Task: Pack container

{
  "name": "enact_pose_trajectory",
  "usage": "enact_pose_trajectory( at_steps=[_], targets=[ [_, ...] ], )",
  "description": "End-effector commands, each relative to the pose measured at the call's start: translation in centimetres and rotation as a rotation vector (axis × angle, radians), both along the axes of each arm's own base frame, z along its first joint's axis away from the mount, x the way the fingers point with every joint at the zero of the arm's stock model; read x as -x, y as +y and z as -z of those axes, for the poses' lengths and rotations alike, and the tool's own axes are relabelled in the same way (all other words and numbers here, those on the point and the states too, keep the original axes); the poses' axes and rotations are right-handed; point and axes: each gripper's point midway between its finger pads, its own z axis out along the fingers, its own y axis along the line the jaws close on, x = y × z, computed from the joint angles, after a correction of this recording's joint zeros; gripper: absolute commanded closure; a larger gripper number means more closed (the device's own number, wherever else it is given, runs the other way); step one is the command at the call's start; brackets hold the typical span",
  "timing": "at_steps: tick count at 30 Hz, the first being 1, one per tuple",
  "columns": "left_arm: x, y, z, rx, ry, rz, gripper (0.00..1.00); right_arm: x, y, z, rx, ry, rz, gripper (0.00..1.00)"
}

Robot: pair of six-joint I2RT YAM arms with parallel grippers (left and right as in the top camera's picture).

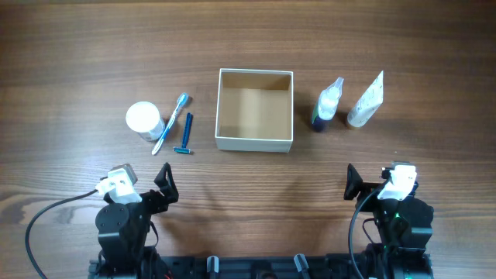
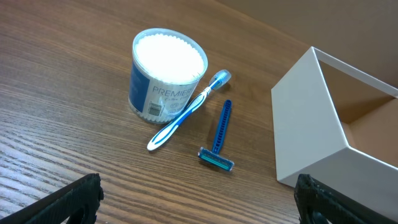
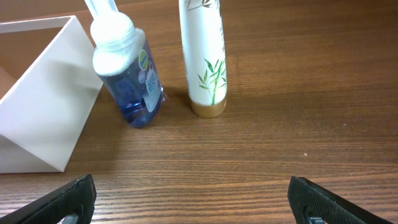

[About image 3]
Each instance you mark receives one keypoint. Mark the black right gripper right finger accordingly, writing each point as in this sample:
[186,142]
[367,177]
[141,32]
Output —
[312,204]

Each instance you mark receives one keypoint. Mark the blue foam soap pump bottle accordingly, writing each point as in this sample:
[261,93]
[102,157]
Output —
[123,61]

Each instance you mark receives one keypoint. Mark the white bamboo print lotion tube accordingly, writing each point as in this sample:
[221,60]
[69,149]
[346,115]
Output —
[204,55]

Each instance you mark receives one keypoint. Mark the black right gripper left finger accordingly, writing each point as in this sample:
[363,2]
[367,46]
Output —
[72,203]

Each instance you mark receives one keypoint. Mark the white cardboard box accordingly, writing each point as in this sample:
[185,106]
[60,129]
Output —
[48,89]

